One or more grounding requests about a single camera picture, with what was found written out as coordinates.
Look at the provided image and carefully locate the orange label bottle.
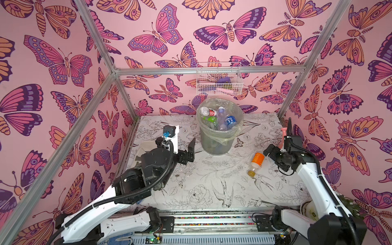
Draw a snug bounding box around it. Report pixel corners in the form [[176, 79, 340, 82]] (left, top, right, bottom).
[[247, 153, 265, 177]]

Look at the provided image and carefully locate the blue label bottle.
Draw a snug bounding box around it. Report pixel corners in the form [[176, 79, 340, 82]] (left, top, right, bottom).
[[225, 115, 238, 130]]

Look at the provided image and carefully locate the purple label clear bottle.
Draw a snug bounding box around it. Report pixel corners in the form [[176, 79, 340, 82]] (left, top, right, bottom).
[[217, 106, 227, 131]]

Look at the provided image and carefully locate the lime green label bottle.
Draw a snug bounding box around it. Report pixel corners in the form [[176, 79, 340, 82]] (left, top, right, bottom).
[[202, 116, 218, 130]]

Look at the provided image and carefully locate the red white label bottle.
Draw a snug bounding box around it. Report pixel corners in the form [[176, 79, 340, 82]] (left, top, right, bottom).
[[200, 107, 217, 116]]

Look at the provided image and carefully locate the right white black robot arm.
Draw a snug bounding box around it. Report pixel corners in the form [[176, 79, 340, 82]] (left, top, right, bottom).
[[263, 136, 367, 245]]

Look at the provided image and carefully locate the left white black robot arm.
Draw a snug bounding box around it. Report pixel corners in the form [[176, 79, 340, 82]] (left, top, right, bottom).
[[47, 125, 196, 245]]

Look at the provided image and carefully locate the grey mesh waste bin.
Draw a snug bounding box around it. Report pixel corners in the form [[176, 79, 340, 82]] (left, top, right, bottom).
[[197, 98, 244, 155]]

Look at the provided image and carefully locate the beige grey work glove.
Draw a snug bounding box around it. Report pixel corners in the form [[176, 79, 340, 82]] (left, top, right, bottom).
[[131, 144, 146, 167]]

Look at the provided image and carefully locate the pink plastic watering can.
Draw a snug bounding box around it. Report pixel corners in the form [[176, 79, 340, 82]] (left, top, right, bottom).
[[279, 127, 287, 150]]

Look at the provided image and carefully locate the blue dotted work glove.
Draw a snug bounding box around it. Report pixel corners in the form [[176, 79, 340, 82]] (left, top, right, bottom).
[[104, 235, 133, 245]]

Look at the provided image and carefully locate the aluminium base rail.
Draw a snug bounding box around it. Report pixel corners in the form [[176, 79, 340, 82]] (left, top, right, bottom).
[[130, 210, 300, 245]]

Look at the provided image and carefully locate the white wire wall basket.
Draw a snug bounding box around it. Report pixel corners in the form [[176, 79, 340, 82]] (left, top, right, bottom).
[[195, 63, 244, 97]]

